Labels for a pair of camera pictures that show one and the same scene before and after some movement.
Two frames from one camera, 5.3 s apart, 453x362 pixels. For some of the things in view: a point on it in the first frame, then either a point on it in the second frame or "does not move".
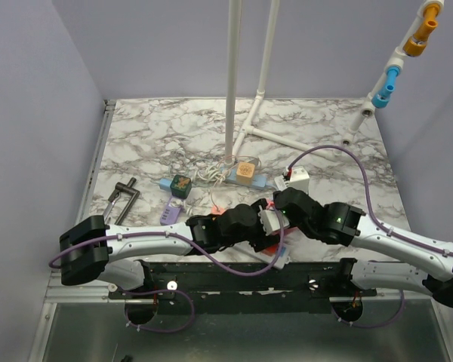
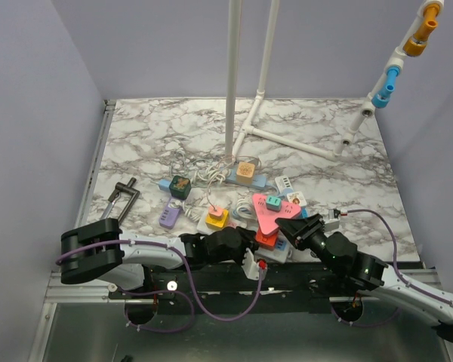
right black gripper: x=275 y=194 -> x=309 y=225
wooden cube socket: x=245 y=172 does not move
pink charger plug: x=220 y=211 does not move
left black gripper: x=262 y=241 -> x=247 y=241
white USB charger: x=280 y=182 does not move
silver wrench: x=109 y=208 does not move
